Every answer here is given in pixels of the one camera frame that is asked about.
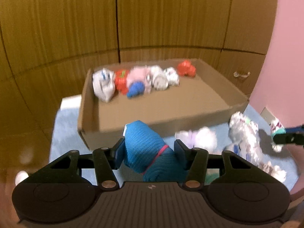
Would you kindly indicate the brown cardboard box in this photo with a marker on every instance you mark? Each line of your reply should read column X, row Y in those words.
column 208, row 99

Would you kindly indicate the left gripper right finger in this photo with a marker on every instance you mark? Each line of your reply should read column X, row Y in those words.
column 194, row 161

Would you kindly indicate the orange bag with green tie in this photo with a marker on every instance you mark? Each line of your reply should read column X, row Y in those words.
column 121, row 81

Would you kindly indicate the white wall socket plate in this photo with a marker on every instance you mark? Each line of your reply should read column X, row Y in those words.
column 267, row 115

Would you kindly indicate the small orange plastic bag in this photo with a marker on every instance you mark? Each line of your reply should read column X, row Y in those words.
column 186, row 69

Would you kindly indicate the upper metal drawer handle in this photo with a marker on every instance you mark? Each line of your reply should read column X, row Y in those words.
column 242, row 76

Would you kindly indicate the white fluffy sock bundle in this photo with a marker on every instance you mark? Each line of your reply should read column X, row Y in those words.
column 203, row 138

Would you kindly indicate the white blue striped sock bundle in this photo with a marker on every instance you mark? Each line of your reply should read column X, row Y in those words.
column 103, row 82

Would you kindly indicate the wooden wardrobe with drawers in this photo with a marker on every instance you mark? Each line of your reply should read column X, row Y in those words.
column 47, row 47

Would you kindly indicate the clear plastic bundle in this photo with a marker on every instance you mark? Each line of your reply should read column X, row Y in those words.
column 244, row 135

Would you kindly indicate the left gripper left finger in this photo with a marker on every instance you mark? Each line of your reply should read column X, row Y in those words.
column 105, row 161

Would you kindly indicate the pink fluffy plush toy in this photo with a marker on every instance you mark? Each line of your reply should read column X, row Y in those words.
column 138, row 81

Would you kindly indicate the white pink bundle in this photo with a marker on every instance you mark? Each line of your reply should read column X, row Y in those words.
column 273, row 170

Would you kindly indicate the large white bundle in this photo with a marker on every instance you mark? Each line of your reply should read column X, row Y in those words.
column 159, row 78

